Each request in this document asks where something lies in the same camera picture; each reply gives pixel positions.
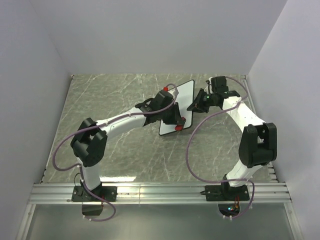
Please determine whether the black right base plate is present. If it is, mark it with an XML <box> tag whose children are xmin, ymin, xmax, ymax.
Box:
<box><xmin>200</xmin><ymin>183</ymin><xmax>250</xmax><ymax>202</ymax></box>

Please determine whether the white whiteboard black frame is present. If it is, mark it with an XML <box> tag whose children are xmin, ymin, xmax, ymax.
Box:
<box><xmin>158</xmin><ymin>79</ymin><xmax>195</xmax><ymax>136</ymax></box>

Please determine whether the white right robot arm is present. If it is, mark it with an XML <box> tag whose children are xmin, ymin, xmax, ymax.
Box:
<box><xmin>187</xmin><ymin>76</ymin><xmax>277</xmax><ymax>200</ymax></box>

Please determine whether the aluminium mounting rail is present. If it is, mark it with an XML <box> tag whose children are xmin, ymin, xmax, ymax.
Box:
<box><xmin>28</xmin><ymin>182</ymin><xmax>292</xmax><ymax>205</ymax></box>

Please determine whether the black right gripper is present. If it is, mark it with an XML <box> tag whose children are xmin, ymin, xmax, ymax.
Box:
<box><xmin>186</xmin><ymin>89</ymin><xmax>216</xmax><ymax>114</ymax></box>

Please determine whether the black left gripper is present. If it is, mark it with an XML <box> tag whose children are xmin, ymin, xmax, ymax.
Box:
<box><xmin>159</xmin><ymin>102</ymin><xmax>184</xmax><ymax>125</ymax></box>

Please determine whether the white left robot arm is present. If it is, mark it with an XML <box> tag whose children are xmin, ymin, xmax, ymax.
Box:
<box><xmin>70</xmin><ymin>90</ymin><xmax>188</xmax><ymax>201</ymax></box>

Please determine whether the red black whiteboard eraser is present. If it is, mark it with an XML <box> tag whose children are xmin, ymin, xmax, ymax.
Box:
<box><xmin>174</xmin><ymin>117</ymin><xmax>186</xmax><ymax>132</ymax></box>

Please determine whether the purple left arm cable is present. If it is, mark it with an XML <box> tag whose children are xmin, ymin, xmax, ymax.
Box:
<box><xmin>52</xmin><ymin>83</ymin><xmax>180</xmax><ymax>222</ymax></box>

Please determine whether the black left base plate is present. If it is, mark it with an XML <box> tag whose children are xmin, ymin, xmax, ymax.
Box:
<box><xmin>71</xmin><ymin>185</ymin><xmax>118</xmax><ymax>202</ymax></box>

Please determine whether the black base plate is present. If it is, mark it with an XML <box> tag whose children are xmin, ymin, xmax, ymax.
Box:
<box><xmin>200</xmin><ymin>183</ymin><xmax>250</xmax><ymax>202</ymax></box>
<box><xmin>71</xmin><ymin>185</ymin><xmax>118</xmax><ymax>202</ymax></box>

